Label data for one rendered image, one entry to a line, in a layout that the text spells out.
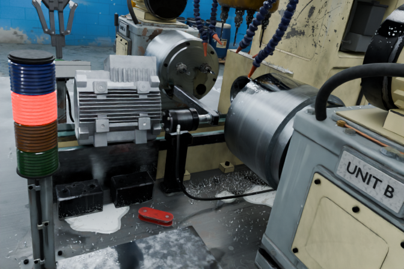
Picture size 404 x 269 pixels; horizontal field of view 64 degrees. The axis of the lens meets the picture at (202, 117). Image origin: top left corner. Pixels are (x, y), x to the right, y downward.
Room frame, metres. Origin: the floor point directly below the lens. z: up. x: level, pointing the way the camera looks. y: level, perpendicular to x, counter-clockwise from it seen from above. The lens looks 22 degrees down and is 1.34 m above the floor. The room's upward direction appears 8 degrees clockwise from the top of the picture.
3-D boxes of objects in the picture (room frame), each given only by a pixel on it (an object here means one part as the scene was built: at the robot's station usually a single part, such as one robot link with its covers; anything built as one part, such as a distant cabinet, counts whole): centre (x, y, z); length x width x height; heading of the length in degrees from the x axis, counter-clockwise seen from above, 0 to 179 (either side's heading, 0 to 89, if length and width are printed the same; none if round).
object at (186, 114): (0.83, -0.12, 0.92); 0.45 x 0.13 x 0.24; 122
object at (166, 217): (0.63, 0.08, 0.81); 0.09 x 0.03 x 0.02; 82
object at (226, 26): (6.25, 0.31, 0.37); 1.20 x 0.80 x 0.74; 116
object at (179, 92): (0.90, 0.03, 1.01); 0.26 x 0.04 x 0.03; 32
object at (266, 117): (0.70, -0.22, 1.04); 0.41 x 0.25 x 0.25; 32
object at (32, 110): (0.44, 0.25, 1.14); 0.06 x 0.06 x 0.04
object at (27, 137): (0.44, 0.25, 1.10); 0.06 x 0.06 x 0.04
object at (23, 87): (0.44, 0.25, 1.19); 0.06 x 0.06 x 0.04
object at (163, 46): (1.28, 0.14, 1.04); 0.37 x 0.25 x 0.25; 32
